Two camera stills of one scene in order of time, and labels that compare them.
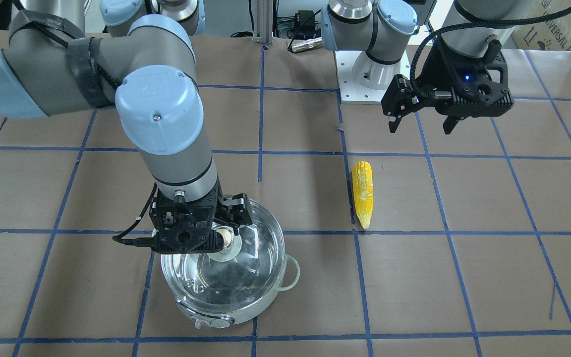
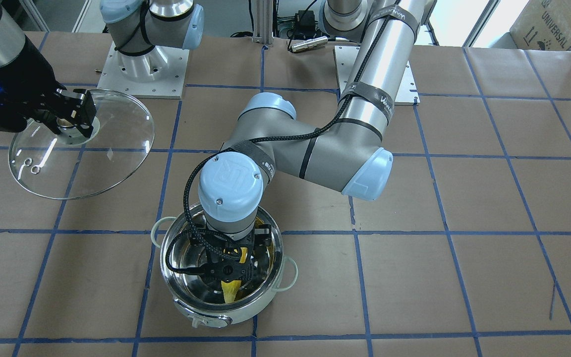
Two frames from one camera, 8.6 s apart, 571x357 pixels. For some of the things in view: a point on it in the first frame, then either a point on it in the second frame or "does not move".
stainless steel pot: [217, 290] does not move
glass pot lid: [246, 269] -> [74, 165]
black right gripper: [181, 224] -> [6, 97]
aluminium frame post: [262, 22] does not move
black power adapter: [309, 29] does not move
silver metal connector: [314, 43] does not move
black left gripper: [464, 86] -> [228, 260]
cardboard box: [570, 31] does not move
